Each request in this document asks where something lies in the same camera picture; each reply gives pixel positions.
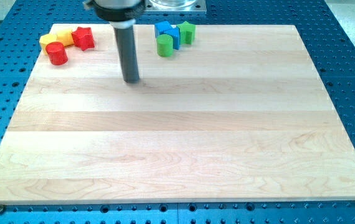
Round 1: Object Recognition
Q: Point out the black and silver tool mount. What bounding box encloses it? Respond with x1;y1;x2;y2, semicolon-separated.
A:
83;0;146;22

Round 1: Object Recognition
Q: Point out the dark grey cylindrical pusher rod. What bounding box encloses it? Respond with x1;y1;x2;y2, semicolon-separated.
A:
113;20;140;83

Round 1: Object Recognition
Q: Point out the blue cube block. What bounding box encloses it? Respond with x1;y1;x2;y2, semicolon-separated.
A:
154;21;173;37

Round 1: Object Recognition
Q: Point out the green cylinder block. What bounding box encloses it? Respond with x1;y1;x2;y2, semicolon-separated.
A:
156;34;174;57

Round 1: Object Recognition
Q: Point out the red star block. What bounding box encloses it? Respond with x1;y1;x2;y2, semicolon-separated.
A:
72;27;95;51

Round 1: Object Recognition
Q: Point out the blue triangular block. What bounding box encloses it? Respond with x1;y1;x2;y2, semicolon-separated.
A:
164;27;181;50

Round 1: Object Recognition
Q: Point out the yellow cube block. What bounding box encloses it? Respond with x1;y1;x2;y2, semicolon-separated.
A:
56;29;74;47

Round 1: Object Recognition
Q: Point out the green star block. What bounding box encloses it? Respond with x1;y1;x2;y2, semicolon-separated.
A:
176;21;196;45

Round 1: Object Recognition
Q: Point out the red cylinder block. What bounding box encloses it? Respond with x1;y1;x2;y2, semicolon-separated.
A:
45;42;68;65

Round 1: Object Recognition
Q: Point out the yellow hexagon block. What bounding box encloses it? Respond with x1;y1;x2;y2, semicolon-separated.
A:
39;34;57;55

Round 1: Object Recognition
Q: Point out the light wooden board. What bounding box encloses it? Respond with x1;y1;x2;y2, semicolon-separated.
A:
0;24;355;205

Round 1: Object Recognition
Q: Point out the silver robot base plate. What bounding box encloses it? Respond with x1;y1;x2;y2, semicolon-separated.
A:
144;0;207;14

